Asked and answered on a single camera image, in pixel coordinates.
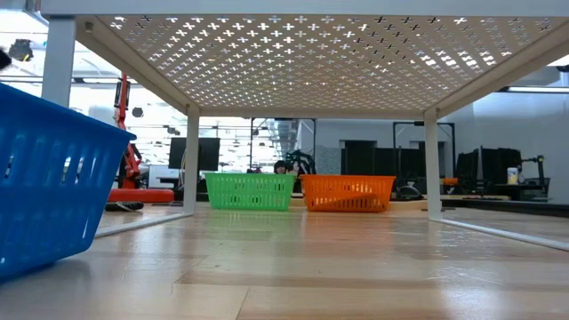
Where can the white perforated metal shelf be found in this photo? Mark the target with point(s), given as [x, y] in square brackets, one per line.
[266, 6]

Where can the black computer monitor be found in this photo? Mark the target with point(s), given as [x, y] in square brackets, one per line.
[209, 153]

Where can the black round ceiling fixture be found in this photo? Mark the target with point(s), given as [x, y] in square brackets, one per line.
[138, 112]

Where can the dark monitor cluster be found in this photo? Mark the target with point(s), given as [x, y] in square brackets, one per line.
[493, 164]

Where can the red desk lamp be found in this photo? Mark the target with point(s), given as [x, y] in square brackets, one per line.
[146, 195]

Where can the white and yellow cup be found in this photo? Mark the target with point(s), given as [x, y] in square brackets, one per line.
[513, 177]

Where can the black workbench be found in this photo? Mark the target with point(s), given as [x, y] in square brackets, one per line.
[511, 205]

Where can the black partition panel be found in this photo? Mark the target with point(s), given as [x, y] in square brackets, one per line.
[360, 157]

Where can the black articulated stand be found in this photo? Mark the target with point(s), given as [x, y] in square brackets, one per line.
[540, 171]

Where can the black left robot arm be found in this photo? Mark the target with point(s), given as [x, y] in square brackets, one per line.
[3, 60]

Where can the black ceiling dome camera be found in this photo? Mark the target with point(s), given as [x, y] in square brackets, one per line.
[21, 50]

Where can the blue plastic basket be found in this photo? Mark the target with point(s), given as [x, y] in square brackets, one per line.
[53, 200]

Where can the green plastic basket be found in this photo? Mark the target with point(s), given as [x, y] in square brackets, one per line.
[249, 191]

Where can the orange plastic basket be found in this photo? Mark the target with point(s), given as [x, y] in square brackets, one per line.
[347, 193]

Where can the white cabinet box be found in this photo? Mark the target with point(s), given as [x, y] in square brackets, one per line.
[162, 175]

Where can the small orange object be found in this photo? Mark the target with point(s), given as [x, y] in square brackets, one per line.
[450, 181]

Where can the ceiling light strip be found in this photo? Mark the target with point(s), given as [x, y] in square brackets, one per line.
[538, 89]

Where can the black background robot arm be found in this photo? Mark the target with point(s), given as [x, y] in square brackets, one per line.
[301, 162]

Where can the person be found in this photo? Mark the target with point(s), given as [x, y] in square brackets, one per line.
[280, 167]

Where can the black domed object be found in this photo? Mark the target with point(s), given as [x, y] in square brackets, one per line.
[409, 193]

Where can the black metal frame stand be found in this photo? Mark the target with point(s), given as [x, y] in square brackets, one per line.
[420, 123]

